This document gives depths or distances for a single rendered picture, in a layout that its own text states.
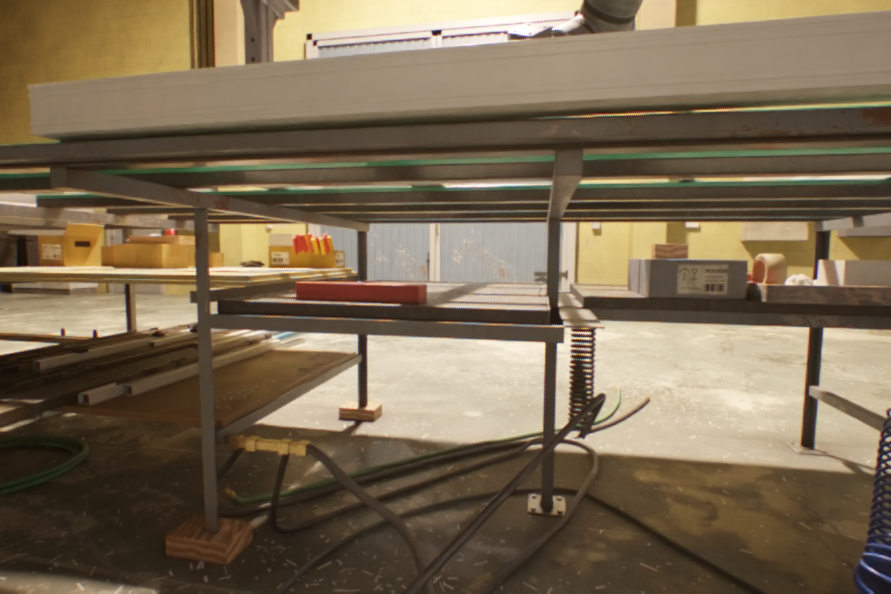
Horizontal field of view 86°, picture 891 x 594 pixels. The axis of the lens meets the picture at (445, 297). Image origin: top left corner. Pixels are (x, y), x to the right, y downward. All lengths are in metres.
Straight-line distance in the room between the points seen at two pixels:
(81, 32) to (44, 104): 10.24
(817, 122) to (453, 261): 6.67
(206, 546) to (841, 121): 1.34
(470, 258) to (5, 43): 9.14
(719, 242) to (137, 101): 7.16
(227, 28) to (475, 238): 4.86
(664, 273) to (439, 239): 5.98
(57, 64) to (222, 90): 10.68
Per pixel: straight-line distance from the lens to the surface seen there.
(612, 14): 0.92
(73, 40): 11.25
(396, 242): 7.38
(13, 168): 1.04
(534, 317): 0.97
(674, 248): 1.52
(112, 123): 0.85
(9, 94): 12.09
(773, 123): 0.66
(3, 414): 1.52
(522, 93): 0.60
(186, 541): 1.36
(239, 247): 8.14
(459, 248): 7.17
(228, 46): 8.76
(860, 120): 0.69
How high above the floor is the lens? 0.69
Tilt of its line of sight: 5 degrees down
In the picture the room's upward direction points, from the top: straight up
